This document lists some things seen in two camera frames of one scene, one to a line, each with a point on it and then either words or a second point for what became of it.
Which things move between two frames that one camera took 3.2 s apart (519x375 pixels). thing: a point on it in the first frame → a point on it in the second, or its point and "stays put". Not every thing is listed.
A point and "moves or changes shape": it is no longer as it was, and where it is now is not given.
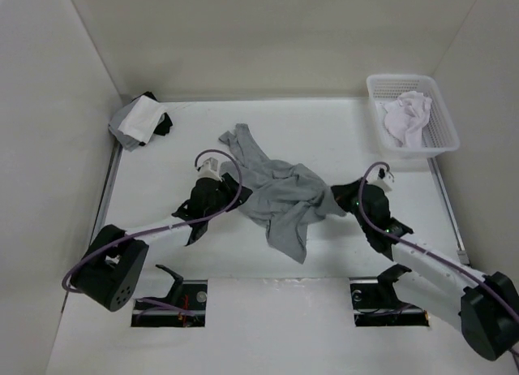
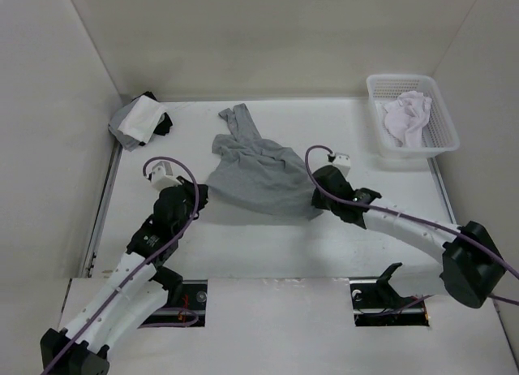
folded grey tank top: x=125 y=140 stays put
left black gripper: x=229 y=183 → x=203 y=198
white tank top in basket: x=405 y=117 stays put
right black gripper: x=342 y=194 → x=317 y=202
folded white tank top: x=143 y=119 stays put
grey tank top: x=286 y=196 moves or changes shape
